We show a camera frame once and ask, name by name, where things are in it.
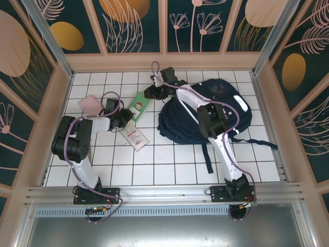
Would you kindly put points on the clear stationery packet red label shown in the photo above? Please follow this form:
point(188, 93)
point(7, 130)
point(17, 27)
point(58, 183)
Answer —
point(133, 137)

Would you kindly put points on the pink pencil case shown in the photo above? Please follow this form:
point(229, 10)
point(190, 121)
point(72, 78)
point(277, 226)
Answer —
point(88, 104)

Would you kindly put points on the navy blue backpack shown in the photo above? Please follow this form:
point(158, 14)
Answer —
point(185, 123)

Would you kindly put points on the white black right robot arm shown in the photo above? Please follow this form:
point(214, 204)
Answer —
point(226, 151)

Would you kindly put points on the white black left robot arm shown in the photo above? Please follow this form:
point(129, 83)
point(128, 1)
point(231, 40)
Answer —
point(84, 169)

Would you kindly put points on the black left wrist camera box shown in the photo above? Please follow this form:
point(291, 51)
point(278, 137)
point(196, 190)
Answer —
point(113, 105)

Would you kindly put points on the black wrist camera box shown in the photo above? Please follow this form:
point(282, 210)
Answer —
point(113, 105)
point(169, 74)

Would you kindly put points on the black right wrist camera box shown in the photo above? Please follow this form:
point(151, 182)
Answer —
point(169, 74)

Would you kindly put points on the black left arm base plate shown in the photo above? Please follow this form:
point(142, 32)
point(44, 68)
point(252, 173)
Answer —
point(113, 195)

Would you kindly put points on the aluminium mounting rail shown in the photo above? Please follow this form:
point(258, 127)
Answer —
point(164, 195)

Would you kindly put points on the aluminium side rail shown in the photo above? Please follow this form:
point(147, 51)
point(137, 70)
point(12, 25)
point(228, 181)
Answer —
point(255, 82)

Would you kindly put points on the aluminium corner post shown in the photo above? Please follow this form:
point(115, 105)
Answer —
point(51, 43)
point(273, 38)

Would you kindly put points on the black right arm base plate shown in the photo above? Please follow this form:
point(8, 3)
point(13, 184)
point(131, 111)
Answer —
point(218, 194)

